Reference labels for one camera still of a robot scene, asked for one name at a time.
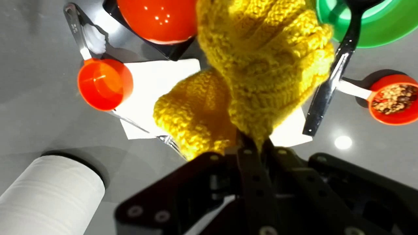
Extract black spoon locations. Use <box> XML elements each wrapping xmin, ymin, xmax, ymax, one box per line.
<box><xmin>301</xmin><ymin>0</ymin><xmax>385</xmax><ymax>137</ymax></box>

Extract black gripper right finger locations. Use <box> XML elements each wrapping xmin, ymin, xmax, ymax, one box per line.
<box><xmin>263</xmin><ymin>141</ymin><xmax>418</xmax><ymax>235</ymax></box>

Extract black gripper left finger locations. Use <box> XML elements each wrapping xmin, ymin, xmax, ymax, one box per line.
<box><xmin>116</xmin><ymin>134</ymin><xmax>280</xmax><ymax>235</ymax></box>

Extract small red measuring cup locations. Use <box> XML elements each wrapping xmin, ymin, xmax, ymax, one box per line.
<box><xmin>338</xmin><ymin>70</ymin><xmax>418</xmax><ymax>128</ymax></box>

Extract yellow knitted cloth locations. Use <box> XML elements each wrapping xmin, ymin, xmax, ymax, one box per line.
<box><xmin>153</xmin><ymin>0</ymin><xmax>338</xmax><ymax>162</ymax></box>

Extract small green measuring cup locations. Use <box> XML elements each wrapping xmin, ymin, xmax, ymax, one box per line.
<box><xmin>315</xmin><ymin>0</ymin><xmax>418</xmax><ymax>49</ymax></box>

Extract clear plastic fork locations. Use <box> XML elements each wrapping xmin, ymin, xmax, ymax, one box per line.
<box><xmin>109</xmin><ymin>109</ymin><xmax>190</xmax><ymax>160</ymax></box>

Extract white paper towel roll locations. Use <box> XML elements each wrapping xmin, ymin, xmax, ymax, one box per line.
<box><xmin>0</xmin><ymin>154</ymin><xmax>108</xmax><ymax>235</ymax></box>

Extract red bowl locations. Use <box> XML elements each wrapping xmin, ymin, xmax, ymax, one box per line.
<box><xmin>117</xmin><ymin>0</ymin><xmax>200</xmax><ymax>45</ymax></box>

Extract large red measuring cup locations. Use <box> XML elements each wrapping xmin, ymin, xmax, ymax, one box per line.
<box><xmin>63</xmin><ymin>1</ymin><xmax>135</xmax><ymax>113</ymax></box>

